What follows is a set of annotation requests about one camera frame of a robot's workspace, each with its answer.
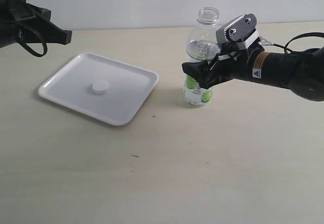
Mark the white bottle cap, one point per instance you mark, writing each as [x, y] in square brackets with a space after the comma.
[100, 87]

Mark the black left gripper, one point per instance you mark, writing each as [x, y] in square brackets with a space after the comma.
[15, 12]

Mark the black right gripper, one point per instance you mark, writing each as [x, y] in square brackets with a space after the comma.
[231, 63]

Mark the white plastic tray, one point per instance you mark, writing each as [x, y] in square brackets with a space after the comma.
[129, 87]

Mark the clear plastic drink bottle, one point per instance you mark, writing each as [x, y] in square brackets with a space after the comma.
[201, 45]

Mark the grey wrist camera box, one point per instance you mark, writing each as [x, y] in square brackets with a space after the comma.
[240, 32]

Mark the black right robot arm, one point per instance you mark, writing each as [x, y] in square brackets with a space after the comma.
[301, 73]

